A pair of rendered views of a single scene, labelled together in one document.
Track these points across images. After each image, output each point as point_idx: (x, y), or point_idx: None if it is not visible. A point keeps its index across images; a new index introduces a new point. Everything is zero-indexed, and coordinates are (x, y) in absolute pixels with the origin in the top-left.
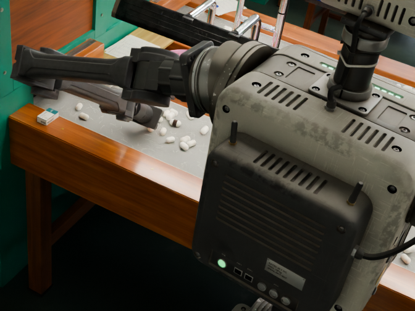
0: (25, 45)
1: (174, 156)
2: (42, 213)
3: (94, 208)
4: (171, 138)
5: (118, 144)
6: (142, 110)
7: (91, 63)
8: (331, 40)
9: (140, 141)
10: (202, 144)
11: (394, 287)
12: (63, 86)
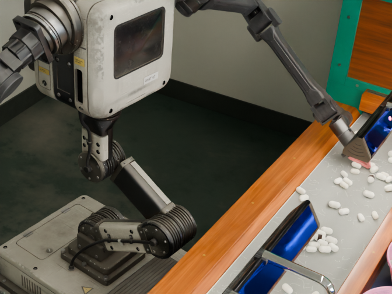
0: (368, 62)
1: (324, 177)
2: None
3: None
4: (343, 172)
5: (320, 144)
6: (336, 128)
7: None
8: None
9: (336, 161)
10: (348, 193)
11: (172, 273)
12: (262, 35)
